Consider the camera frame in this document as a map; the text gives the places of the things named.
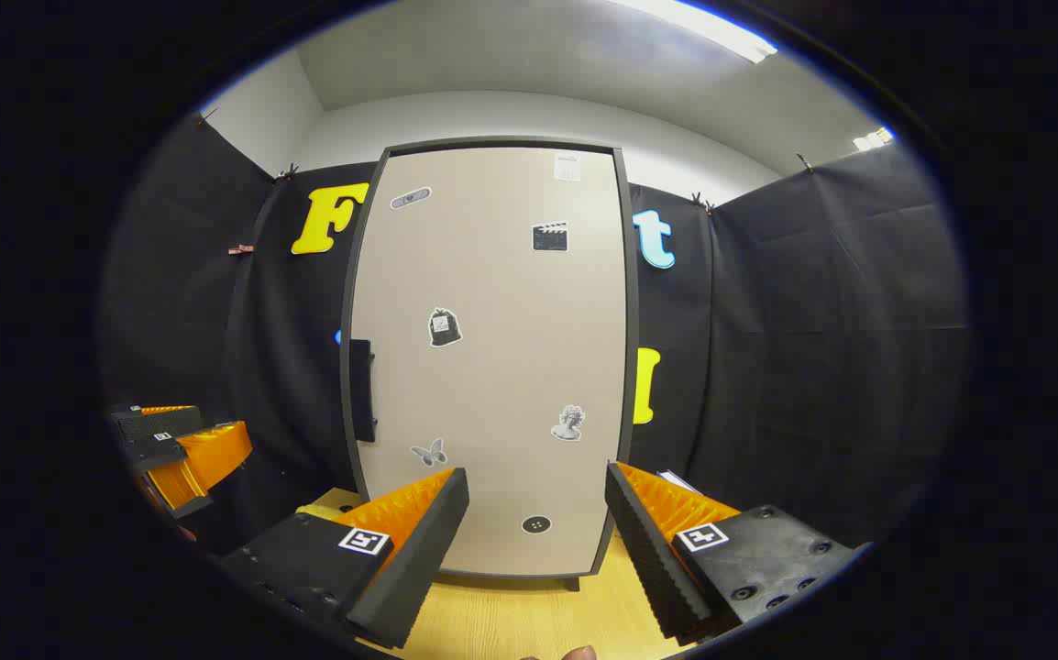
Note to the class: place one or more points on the beige cabinet door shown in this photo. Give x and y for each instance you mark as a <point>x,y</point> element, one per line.
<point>492,367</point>

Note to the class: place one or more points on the long ceiling light panel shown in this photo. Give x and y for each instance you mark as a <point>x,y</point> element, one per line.
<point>712,27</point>

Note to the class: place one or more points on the lavender spine book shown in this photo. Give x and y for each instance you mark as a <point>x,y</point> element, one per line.
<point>680,480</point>

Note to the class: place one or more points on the yellow bumpy toy fruit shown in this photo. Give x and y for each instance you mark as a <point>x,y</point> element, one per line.
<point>332,506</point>

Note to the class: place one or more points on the black cloth clip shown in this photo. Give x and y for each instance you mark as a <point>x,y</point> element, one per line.
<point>804,163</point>
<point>289,171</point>

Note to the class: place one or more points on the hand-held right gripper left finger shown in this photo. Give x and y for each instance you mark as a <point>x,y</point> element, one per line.
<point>419,559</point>

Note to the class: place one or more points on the black backdrop cloth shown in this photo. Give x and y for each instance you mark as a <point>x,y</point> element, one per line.
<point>813,348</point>

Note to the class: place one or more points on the pink cloth clip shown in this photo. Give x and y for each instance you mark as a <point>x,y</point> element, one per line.
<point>241,248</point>

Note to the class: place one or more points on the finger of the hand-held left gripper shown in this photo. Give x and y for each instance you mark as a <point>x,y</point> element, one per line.
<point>203,458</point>
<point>162,423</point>

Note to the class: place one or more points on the small ceiling light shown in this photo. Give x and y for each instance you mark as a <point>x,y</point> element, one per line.
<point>873,139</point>

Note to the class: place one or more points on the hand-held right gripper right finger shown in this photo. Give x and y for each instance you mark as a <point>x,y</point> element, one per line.
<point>653,559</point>

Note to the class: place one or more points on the dark grey cabinet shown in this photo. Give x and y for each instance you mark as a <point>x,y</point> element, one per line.
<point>633,385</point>

